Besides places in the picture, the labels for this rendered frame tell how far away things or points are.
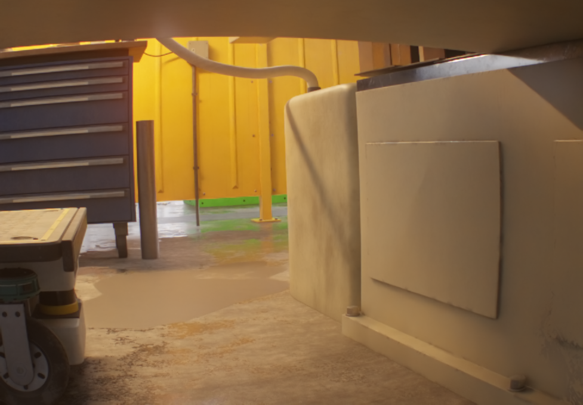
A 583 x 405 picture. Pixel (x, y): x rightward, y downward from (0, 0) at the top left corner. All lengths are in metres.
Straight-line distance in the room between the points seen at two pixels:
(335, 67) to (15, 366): 3.61
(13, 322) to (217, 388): 0.42
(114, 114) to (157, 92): 1.22
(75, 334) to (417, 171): 0.73
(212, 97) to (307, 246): 2.36
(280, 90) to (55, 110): 1.85
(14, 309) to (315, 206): 0.98
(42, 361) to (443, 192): 0.79
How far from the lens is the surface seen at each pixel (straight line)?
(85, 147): 2.84
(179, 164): 4.06
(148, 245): 2.84
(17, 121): 2.87
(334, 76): 4.40
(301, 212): 1.89
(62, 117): 2.85
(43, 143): 2.85
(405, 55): 2.56
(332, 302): 1.74
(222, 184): 4.12
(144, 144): 2.82
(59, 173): 2.85
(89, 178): 2.84
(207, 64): 2.03
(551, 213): 0.98
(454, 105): 1.19
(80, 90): 2.86
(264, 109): 4.17
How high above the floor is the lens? 0.44
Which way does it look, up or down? 4 degrees down
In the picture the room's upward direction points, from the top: 2 degrees counter-clockwise
